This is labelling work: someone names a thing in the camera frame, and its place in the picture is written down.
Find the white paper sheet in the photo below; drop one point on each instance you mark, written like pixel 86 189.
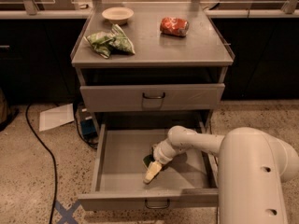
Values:
pixel 56 117

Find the black middle drawer handle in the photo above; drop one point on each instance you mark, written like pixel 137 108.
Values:
pixel 157 205

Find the green yellow sponge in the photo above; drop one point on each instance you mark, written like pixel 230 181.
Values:
pixel 147 160

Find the blue power box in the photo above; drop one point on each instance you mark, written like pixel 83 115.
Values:
pixel 86 124

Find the open grey middle drawer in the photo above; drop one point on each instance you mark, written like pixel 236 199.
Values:
pixel 187 181

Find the crushed orange soda can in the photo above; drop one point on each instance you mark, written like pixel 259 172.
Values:
pixel 174 26

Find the blue tape cross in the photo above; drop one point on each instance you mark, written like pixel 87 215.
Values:
pixel 67 214

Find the green chip bag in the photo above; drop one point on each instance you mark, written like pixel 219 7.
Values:
pixel 104 43

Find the black drawer handle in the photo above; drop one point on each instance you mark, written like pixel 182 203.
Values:
pixel 157 205
pixel 153 97

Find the grey metal drawer cabinet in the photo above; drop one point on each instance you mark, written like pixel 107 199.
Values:
pixel 198 58

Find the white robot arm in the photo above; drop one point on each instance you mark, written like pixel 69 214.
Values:
pixel 253 165

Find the closed grey top drawer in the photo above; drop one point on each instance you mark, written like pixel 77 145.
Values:
pixel 129 97

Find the black top drawer handle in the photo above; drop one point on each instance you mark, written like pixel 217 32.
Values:
pixel 153 97

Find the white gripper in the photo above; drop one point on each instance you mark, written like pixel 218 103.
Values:
pixel 162 155

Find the white bowl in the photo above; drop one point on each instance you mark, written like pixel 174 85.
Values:
pixel 118 15

